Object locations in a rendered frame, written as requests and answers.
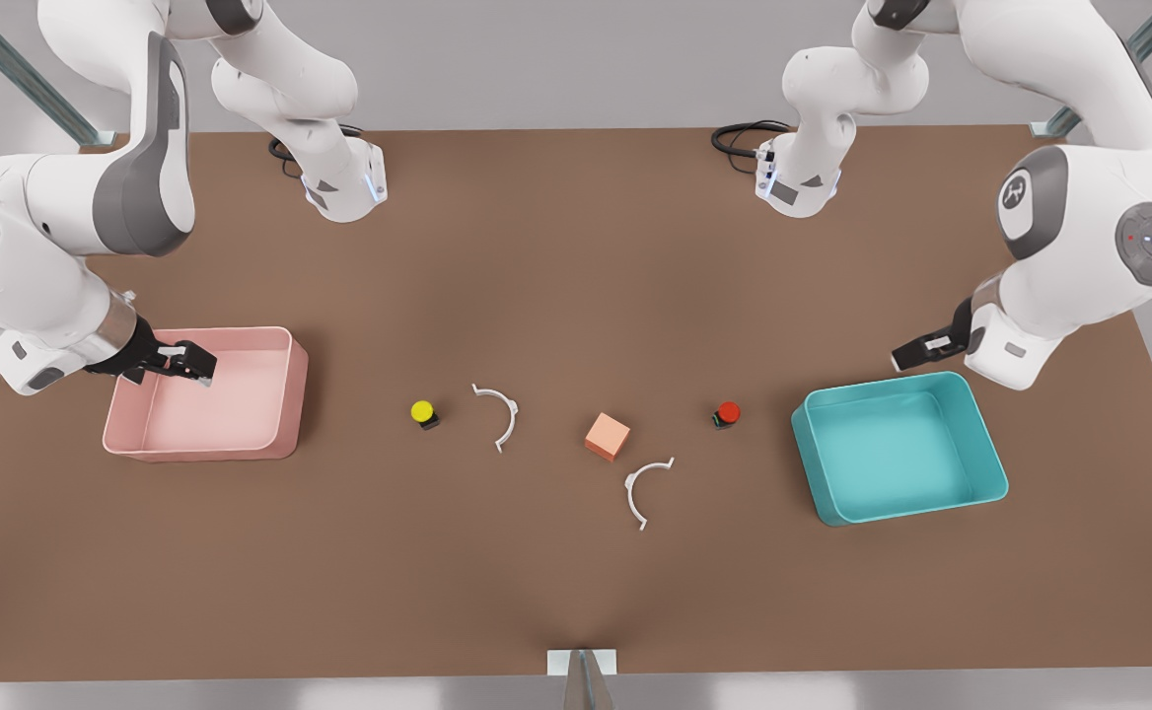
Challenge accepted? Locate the white curved clip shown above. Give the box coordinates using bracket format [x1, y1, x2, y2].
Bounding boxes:
[624, 457, 677, 533]
[471, 384, 520, 455]

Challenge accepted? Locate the silver frame post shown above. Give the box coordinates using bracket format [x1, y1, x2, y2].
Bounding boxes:
[546, 648, 618, 710]
[1030, 0, 1152, 139]
[0, 0, 116, 151]

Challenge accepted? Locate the black cable loop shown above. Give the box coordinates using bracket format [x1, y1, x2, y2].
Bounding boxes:
[268, 123, 366, 180]
[711, 120, 795, 179]

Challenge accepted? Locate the orange cube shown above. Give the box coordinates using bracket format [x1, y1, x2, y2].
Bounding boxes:
[584, 412, 632, 462]

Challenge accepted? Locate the blue storage box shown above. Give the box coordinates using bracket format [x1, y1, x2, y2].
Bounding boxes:
[791, 371, 1010, 527]

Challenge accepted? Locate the pink storage box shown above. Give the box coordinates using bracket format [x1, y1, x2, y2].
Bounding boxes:
[103, 326, 310, 462]

